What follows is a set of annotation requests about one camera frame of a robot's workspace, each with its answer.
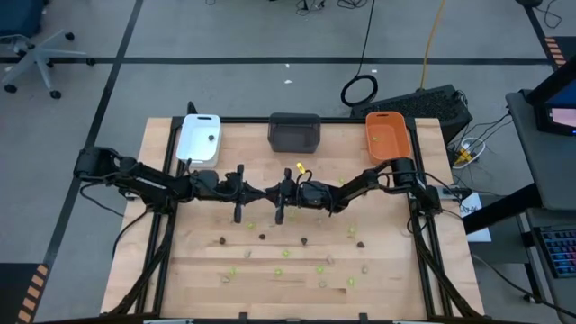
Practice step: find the orange black hazard tape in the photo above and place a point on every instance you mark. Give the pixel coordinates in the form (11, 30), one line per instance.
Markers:
(555, 50)
(31, 292)

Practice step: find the black computer tower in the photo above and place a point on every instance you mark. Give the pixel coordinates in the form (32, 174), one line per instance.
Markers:
(414, 108)

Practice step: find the white paper sheet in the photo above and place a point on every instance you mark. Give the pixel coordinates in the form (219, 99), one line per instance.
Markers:
(480, 235)

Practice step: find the white plastic bin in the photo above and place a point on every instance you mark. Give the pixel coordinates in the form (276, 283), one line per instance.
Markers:
(195, 139)

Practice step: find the grey office chair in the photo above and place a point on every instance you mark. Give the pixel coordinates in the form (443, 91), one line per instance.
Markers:
(38, 56)

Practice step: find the short black post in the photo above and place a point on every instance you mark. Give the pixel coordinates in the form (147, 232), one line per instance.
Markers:
(192, 108)

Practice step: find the grey plastic bin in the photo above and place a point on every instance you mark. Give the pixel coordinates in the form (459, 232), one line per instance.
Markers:
(294, 135)

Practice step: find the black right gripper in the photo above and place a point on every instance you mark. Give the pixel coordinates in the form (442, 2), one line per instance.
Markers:
(299, 194)

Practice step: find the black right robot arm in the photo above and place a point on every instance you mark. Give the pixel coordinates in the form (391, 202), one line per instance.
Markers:
(355, 184)

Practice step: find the black round stand base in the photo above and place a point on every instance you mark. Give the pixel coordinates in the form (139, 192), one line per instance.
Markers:
(528, 2)

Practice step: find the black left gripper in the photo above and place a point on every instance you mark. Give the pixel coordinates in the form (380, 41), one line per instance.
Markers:
(231, 189)

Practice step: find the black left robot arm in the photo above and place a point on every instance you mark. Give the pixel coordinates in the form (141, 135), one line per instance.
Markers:
(148, 180)

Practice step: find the backlit computer keyboard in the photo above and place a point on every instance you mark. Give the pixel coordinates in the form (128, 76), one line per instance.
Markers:
(560, 249)

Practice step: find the grey side desk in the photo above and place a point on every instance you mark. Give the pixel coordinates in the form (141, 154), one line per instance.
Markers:
(540, 166)

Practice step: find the power strip with yellow plugs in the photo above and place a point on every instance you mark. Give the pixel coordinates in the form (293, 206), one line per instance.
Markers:
(463, 156)

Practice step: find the black computer monitor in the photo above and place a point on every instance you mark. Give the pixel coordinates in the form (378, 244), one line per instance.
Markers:
(555, 112)

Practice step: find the white paper label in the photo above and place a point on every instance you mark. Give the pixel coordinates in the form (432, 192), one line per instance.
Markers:
(470, 209)

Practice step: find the orange plastic bin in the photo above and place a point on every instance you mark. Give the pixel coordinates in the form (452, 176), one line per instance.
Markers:
(389, 135)

